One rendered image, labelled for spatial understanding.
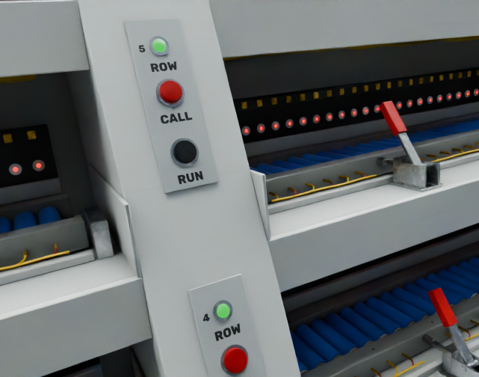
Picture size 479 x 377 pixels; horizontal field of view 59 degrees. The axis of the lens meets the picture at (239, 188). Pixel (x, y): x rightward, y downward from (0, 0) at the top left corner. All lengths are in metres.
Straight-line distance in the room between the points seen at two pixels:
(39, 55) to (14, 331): 0.17
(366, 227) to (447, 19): 0.24
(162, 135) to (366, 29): 0.22
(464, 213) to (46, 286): 0.37
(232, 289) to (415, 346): 0.25
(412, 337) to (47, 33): 0.42
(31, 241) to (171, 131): 0.13
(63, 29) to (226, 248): 0.18
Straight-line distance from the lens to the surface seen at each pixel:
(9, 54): 0.32
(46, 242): 0.35
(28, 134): 0.45
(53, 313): 0.29
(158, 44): 0.32
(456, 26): 0.52
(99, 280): 0.30
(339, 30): 0.41
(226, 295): 0.30
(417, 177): 0.43
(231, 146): 0.31
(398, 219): 0.39
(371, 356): 0.46
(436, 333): 0.52
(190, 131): 0.30
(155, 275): 0.29
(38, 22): 0.32
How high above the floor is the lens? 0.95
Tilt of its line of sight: 2 degrees up
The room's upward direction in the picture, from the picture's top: 14 degrees counter-clockwise
